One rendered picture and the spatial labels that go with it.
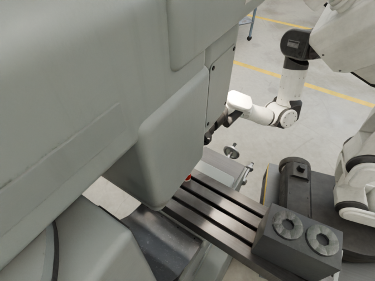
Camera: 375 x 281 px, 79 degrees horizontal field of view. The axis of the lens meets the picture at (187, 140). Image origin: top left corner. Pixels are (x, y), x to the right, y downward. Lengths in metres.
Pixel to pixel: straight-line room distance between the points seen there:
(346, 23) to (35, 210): 0.78
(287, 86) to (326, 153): 1.75
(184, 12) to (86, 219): 0.27
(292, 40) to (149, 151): 0.74
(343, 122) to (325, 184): 1.56
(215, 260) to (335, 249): 0.96
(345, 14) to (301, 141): 1.97
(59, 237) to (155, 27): 0.26
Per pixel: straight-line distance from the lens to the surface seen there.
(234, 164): 1.38
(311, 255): 0.82
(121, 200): 2.09
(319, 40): 0.85
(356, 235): 1.58
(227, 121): 0.85
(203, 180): 1.06
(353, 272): 1.69
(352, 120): 3.22
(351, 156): 1.18
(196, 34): 0.33
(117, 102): 0.25
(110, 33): 0.23
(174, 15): 0.29
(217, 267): 1.65
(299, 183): 1.57
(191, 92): 0.37
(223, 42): 0.48
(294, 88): 0.99
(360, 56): 0.83
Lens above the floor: 1.80
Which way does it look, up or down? 49 degrees down
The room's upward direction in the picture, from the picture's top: straight up
